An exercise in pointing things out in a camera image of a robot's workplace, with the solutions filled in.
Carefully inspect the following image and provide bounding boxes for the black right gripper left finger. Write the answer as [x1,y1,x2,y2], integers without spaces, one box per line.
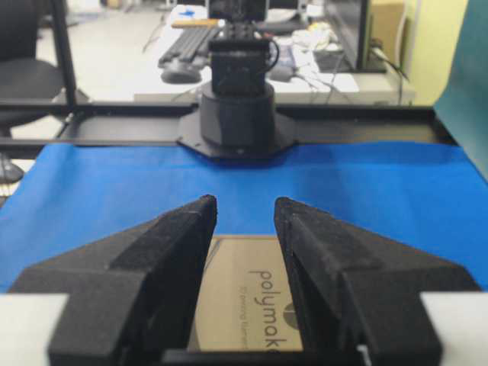
[10,195,217,355]

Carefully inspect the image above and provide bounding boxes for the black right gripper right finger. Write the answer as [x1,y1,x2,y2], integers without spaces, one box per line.
[274,197,480,353]

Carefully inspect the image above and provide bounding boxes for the brown polymaker cardboard box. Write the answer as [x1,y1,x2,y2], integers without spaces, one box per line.
[188,236,303,352]

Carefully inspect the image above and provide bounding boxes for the blue table mat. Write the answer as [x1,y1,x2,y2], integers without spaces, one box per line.
[1,142,487,290]

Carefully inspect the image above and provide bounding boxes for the teal backdrop sheet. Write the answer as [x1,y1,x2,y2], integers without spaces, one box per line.
[434,1,487,176]

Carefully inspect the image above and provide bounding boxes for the black computer mouse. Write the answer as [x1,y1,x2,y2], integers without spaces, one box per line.
[161,62,201,85]

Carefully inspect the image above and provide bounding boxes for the black office chair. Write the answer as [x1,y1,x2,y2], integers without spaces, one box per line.
[0,0,65,139]

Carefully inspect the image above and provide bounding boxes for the black keyboard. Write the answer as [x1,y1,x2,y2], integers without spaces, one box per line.
[158,27,221,69]

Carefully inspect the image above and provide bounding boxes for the black computer monitor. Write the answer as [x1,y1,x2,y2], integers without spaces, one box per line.
[324,0,386,73]

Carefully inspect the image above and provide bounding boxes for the black metal frame rail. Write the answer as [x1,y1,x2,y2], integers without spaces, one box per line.
[1,102,455,159]

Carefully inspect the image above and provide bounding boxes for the black vertical frame post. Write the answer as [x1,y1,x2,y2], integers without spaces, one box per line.
[50,0,78,108]

